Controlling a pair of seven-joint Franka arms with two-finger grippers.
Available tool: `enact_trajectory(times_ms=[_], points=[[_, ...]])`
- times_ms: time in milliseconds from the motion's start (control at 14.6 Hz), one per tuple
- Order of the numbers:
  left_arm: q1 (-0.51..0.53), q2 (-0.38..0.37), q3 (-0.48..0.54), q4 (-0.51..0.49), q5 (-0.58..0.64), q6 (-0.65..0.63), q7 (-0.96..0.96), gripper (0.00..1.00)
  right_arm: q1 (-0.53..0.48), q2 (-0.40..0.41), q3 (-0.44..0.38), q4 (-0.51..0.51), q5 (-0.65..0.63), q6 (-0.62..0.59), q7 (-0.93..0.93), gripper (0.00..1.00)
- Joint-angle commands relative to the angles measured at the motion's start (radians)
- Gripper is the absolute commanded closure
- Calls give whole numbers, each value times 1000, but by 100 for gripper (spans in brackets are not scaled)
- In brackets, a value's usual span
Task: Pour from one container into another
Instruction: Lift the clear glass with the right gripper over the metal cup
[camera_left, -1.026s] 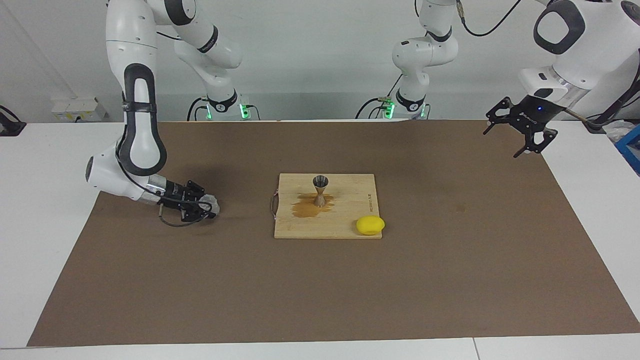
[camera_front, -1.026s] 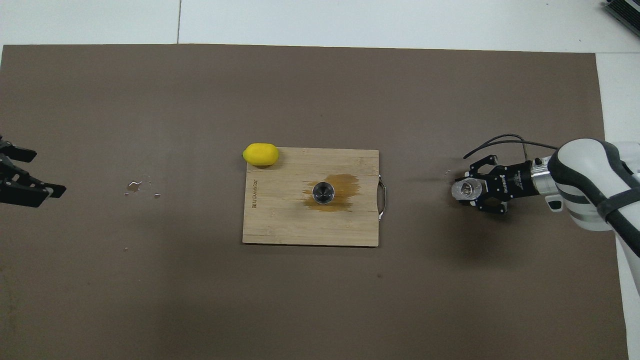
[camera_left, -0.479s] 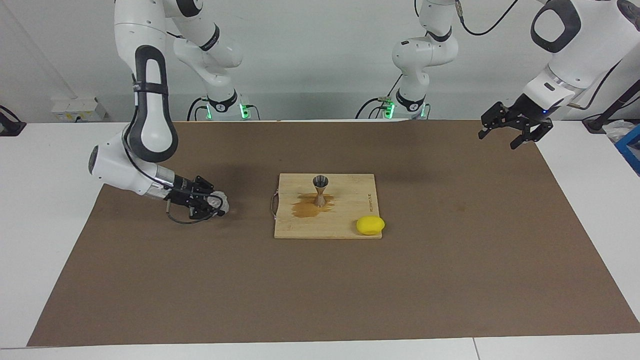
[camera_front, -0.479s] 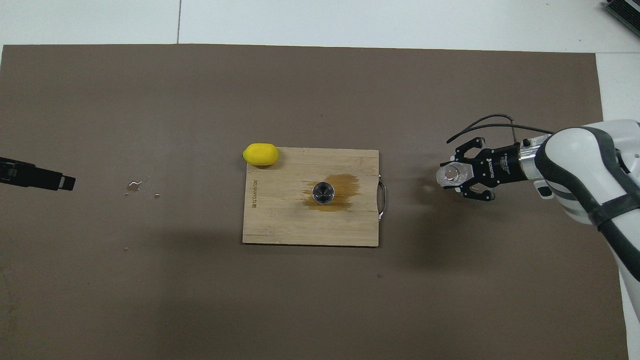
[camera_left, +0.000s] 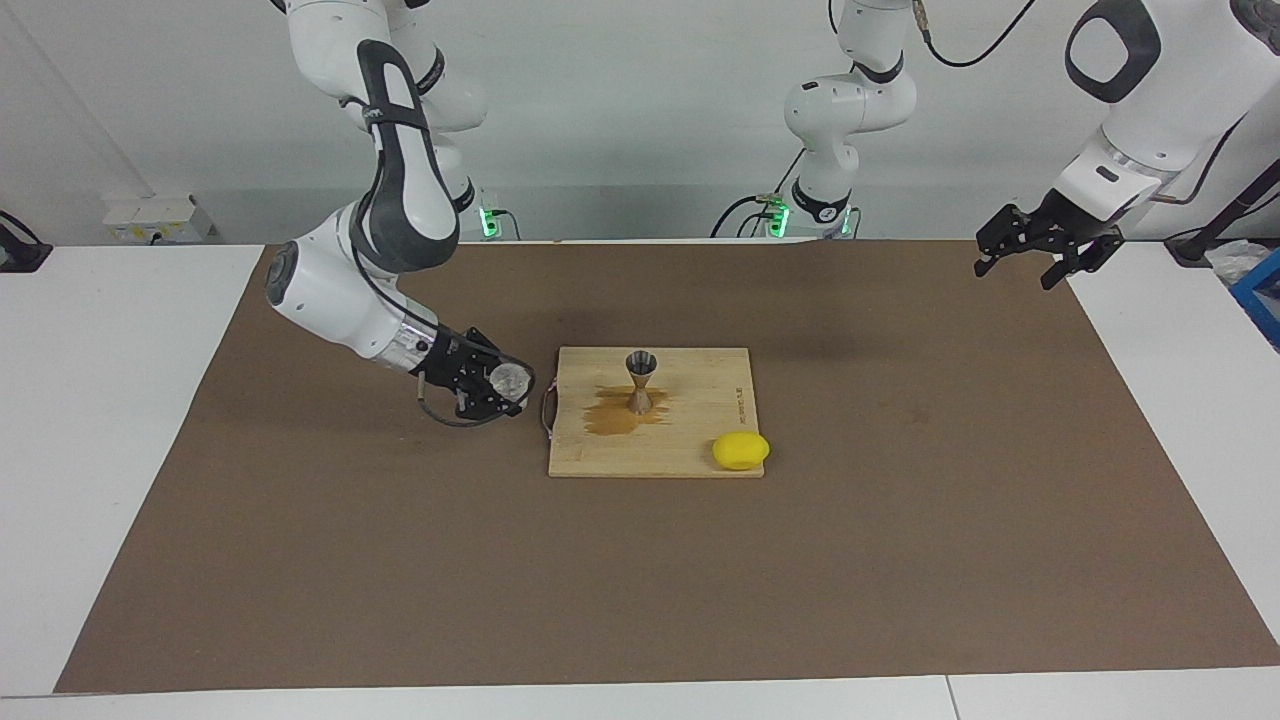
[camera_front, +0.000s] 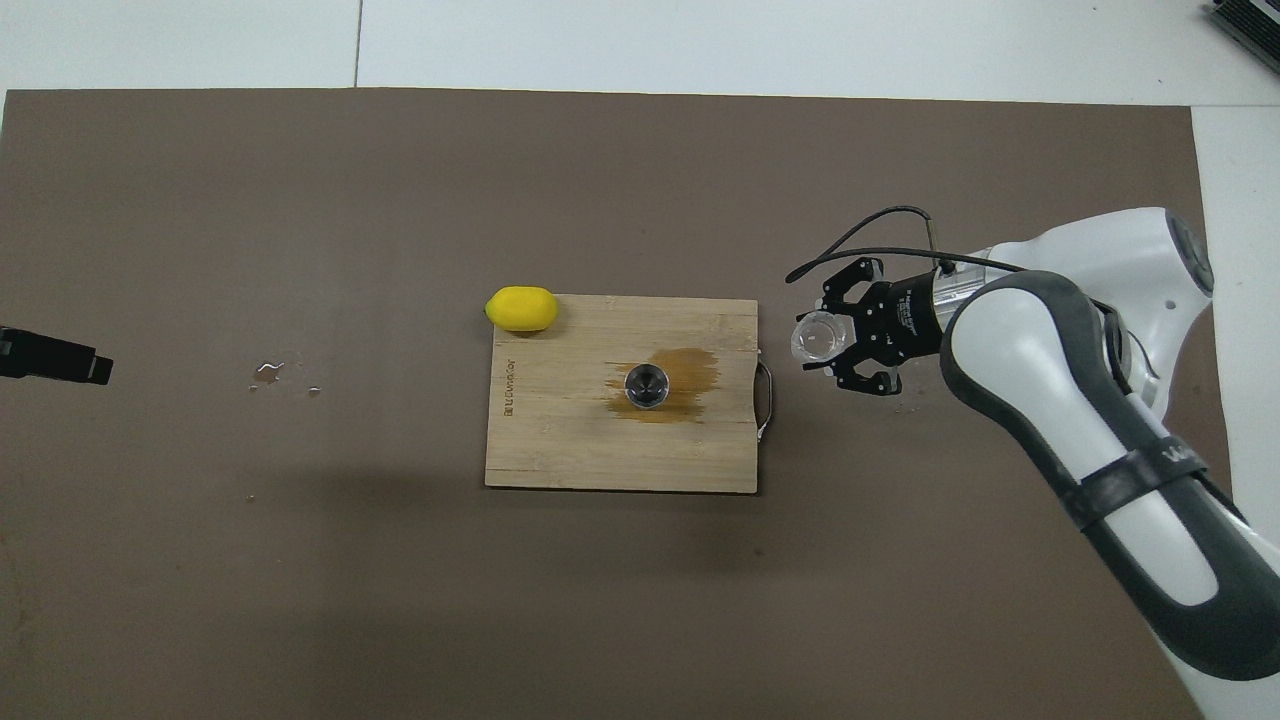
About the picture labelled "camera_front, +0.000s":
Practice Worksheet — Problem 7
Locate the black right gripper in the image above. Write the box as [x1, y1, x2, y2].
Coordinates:
[822, 258, 946, 398]

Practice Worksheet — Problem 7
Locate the small clear glass cup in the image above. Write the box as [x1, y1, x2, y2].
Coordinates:
[790, 310, 853, 366]

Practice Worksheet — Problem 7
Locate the metal double jigger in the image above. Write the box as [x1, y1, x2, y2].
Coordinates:
[624, 363, 671, 411]

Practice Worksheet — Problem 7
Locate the wooden cutting board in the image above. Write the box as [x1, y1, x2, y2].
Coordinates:
[485, 295, 776, 494]

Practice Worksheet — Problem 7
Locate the yellow lemon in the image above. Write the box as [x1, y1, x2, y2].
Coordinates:
[485, 286, 559, 333]

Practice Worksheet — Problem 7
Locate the brown table mat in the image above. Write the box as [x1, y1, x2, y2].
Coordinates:
[0, 88, 1259, 720]

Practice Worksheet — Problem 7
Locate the dark grey ribbed device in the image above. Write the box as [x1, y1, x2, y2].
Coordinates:
[1205, 0, 1280, 73]

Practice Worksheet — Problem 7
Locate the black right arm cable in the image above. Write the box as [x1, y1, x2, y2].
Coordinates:
[785, 207, 1031, 286]

